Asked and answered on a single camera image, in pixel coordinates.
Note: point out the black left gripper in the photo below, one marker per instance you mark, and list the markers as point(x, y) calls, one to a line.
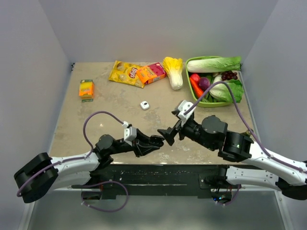
point(141, 145)

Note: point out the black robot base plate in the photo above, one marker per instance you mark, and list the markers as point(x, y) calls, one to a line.
point(159, 180)

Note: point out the green plastic basket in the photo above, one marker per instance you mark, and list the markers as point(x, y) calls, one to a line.
point(208, 101)

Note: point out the purple red onion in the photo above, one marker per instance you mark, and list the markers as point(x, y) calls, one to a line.
point(204, 83)

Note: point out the black earbud charging case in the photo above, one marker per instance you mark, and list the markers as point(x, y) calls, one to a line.
point(157, 140)

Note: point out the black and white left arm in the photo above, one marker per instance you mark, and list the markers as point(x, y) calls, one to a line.
point(44, 173)

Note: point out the orange pink snack box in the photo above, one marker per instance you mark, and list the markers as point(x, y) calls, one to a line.
point(151, 73)

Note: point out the orange red pepper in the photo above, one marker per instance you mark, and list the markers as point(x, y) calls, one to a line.
point(198, 91)

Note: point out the long green white cabbage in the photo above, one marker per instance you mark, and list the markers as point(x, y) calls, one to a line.
point(211, 64)

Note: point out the purple grapes bunch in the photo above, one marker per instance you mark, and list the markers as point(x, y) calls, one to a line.
point(229, 75)

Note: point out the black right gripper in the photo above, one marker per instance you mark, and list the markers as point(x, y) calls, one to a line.
point(170, 133)

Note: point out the red apple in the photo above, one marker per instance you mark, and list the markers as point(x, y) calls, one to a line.
point(195, 77)

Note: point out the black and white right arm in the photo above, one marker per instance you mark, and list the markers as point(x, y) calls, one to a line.
point(270, 170)

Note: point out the green leafy bok choy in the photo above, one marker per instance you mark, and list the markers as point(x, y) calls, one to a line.
point(221, 93)

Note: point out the yellow chips bag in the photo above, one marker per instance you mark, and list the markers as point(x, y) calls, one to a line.
point(126, 73)

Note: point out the green glass bottle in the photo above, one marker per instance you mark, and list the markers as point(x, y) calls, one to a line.
point(248, 133)

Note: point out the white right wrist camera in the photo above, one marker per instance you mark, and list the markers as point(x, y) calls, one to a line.
point(183, 111)

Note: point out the yellow white napa cabbage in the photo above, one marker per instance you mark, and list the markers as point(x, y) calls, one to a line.
point(173, 67)

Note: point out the white earbud charging case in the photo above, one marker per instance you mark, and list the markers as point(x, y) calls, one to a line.
point(144, 105)

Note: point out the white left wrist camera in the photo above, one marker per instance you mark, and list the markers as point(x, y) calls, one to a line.
point(130, 133)

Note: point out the orange yellow sponge pack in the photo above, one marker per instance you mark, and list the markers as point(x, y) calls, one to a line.
point(86, 90)

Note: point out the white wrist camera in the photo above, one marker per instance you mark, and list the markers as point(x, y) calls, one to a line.
point(183, 111)
point(130, 133)

